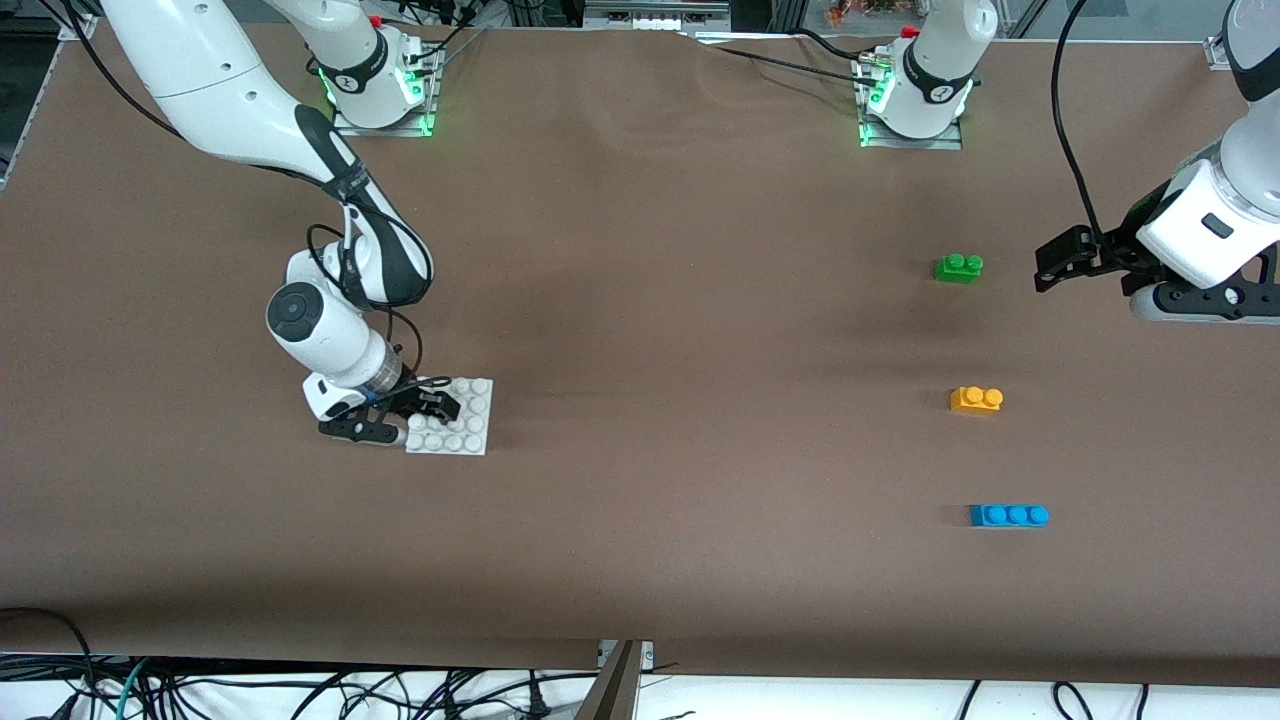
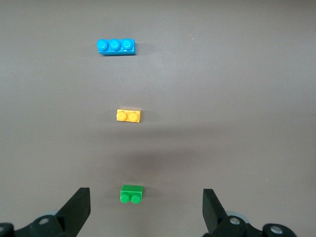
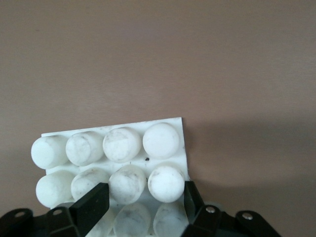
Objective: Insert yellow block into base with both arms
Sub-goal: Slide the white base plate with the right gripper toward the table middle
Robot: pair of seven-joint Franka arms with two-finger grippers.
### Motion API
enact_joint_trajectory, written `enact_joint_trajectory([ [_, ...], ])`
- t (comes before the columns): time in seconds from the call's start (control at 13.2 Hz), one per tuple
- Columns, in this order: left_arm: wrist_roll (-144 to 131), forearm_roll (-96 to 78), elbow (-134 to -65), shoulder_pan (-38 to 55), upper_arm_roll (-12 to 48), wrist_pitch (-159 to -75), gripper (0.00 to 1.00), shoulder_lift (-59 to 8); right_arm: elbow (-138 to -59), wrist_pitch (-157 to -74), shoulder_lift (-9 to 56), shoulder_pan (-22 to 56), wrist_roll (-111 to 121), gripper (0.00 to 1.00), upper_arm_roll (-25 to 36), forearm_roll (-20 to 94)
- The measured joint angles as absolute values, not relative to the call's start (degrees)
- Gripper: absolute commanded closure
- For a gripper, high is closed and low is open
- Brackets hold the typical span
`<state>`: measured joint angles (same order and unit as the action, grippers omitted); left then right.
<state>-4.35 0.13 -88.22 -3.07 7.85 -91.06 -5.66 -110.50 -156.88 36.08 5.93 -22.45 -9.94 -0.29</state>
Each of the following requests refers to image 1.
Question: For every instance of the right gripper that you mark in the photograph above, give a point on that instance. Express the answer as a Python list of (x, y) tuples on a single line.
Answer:
[(412, 398)]

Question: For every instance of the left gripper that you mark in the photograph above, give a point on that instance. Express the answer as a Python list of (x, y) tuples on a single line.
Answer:
[(1122, 249)]

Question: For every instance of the white studded base plate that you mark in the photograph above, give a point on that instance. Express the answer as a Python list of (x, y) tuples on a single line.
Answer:
[(465, 432)]

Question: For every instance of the yellow two-stud block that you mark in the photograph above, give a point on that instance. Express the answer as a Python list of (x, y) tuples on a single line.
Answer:
[(975, 402)]

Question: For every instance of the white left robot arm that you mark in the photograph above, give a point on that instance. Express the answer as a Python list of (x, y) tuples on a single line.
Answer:
[(940, 55)]

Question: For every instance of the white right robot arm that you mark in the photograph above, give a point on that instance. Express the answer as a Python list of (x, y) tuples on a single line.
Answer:
[(200, 70)]

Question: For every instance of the green two-stud block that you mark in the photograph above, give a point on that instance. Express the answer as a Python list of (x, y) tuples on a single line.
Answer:
[(958, 270)]

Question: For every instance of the blue three-stud block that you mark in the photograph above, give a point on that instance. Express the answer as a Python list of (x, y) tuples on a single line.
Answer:
[(1008, 516)]

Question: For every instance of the aluminium corner profile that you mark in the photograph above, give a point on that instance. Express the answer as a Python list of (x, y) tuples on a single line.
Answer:
[(1218, 55)]

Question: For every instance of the brown table cover sheet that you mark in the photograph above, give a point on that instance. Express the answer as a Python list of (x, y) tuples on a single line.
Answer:
[(640, 300)]

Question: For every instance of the aluminium table profile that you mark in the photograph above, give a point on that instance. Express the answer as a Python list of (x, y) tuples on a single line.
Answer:
[(615, 690)]

